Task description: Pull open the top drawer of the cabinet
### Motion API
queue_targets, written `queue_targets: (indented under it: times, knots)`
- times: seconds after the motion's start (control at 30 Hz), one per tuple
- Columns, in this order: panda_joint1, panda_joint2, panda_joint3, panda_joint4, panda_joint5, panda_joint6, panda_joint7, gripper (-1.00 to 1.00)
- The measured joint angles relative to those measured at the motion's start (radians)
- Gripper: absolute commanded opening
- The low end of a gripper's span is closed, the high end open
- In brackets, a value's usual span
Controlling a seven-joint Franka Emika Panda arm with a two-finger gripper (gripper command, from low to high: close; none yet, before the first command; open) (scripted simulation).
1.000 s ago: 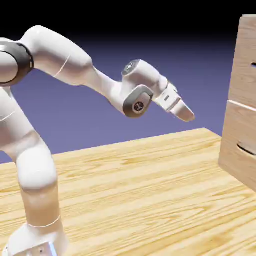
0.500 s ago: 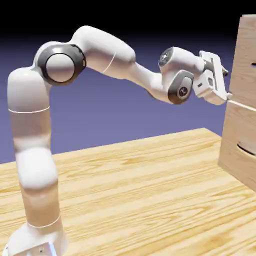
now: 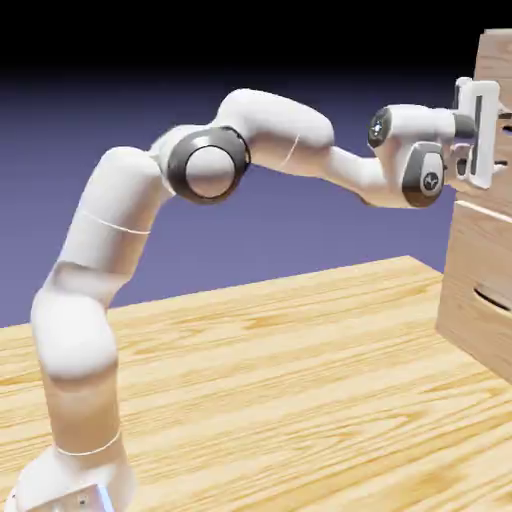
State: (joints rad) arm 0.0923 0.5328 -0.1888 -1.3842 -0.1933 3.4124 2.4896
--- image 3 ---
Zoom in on dark curved drawer handle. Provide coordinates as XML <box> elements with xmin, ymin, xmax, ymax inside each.
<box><xmin>471</xmin><ymin>284</ymin><xmax>512</xmax><ymax>314</ymax></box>
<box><xmin>494</xmin><ymin>119</ymin><xmax>512</xmax><ymax>170</ymax></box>

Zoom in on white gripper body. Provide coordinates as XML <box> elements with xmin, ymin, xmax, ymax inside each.
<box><xmin>454</xmin><ymin>76</ymin><xmax>502</xmax><ymax>190</ymax></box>

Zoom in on light wood cabinet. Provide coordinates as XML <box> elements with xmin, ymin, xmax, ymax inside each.
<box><xmin>434</xmin><ymin>28</ymin><xmax>512</xmax><ymax>382</ymax></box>

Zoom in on wood drawer front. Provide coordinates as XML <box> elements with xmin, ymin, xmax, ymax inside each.
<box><xmin>434</xmin><ymin>200</ymin><xmax>512</xmax><ymax>382</ymax></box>
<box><xmin>452</xmin><ymin>38</ymin><xmax>512</xmax><ymax>224</ymax></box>

